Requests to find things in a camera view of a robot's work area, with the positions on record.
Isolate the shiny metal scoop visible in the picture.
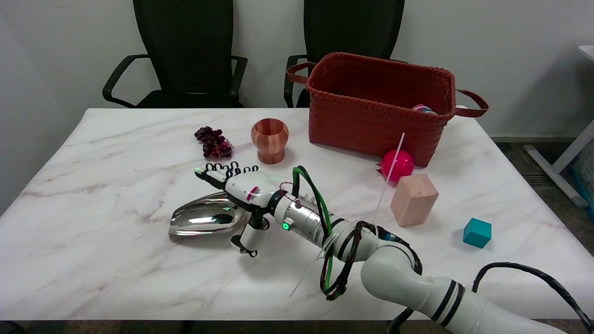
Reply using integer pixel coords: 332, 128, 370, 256
168, 192, 246, 237

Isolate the green robot cable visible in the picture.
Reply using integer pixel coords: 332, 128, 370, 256
292, 166, 345, 297

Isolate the black mesh office chair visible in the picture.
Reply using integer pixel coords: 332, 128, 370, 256
102, 0, 248, 109
284, 0, 406, 109

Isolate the white desk frame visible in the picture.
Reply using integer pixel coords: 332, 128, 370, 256
523, 45, 594, 208

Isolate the white plastic zip tie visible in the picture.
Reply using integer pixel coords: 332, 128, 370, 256
290, 132, 406, 298

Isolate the blue storage box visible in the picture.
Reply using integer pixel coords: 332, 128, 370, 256
571, 153, 594, 221

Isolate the red woven basket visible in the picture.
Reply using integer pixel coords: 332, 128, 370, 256
286, 52, 489, 168

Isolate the pink ball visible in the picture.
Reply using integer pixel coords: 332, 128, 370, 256
377, 149, 415, 182

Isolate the wooden mortar cup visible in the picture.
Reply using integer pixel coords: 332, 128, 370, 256
251, 118, 289, 165

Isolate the teal cube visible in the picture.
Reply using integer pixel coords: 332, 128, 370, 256
463, 218, 492, 249

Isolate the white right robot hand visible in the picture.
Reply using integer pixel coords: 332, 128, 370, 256
194, 162, 282, 258

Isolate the light wooden block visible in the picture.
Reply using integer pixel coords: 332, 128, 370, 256
390, 174, 439, 227

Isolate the dark purple grape bunch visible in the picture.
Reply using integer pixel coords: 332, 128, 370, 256
194, 126, 234, 159

